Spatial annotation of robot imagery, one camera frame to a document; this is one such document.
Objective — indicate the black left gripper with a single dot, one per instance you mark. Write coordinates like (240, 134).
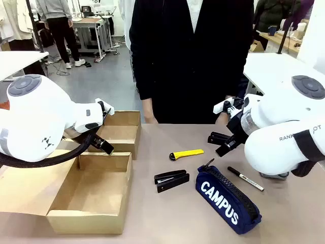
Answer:
(95, 141)

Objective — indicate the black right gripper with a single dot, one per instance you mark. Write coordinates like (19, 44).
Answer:
(236, 127)

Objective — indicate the black stapler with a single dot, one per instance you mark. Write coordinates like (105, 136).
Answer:
(172, 181)

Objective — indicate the person's right forearm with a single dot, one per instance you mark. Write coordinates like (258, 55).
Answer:
(147, 105)

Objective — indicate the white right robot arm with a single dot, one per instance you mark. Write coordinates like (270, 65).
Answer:
(274, 152)

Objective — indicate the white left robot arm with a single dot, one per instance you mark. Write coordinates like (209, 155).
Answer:
(38, 114)

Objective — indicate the small open cardboard box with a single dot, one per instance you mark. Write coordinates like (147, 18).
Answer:
(122, 132)

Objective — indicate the open cardboard box with lid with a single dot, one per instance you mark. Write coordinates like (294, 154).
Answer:
(89, 193)

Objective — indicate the background cardboard box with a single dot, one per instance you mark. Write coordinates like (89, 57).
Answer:
(257, 46)

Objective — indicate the person's left hand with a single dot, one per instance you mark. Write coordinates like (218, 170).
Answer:
(222, 119)

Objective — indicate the person's right hand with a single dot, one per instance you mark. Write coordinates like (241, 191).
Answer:
(151, 119)

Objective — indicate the yellow utility knife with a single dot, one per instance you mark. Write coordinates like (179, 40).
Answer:
(188, 153)

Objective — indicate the black marker pen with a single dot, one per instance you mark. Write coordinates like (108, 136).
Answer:
(245, 178)

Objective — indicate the navy Campus pencil case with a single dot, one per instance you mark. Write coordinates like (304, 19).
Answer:
(223, 200)

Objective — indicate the person in black coat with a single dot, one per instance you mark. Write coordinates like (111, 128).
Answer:
(188, 71)

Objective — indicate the white side table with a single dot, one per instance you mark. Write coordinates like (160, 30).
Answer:
(269, 68)
(17, 62)

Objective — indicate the grey metal workbench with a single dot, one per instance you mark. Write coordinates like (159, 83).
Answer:
(91, 33)

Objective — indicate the black stand pole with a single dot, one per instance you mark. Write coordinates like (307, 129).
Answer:
(34, 25)
(284, 40)

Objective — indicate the wooden desk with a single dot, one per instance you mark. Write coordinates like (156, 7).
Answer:
(287, 42)

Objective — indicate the blue cup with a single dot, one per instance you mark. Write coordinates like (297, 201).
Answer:
(272, 30)

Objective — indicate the bystander in grey hoodie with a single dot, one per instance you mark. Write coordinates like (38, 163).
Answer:
(59, 28)

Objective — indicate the bystander in dark jacket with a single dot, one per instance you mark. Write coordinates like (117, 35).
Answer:
(271, 12)

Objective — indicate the bystander in cream coat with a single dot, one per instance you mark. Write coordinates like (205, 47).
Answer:
(15, 23)

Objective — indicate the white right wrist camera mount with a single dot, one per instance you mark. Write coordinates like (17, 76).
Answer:
(223, 105)

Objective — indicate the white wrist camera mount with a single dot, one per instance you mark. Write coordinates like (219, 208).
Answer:
(105, 106)
(223, 105)

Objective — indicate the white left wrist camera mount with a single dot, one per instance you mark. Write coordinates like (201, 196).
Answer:
(105, 106)

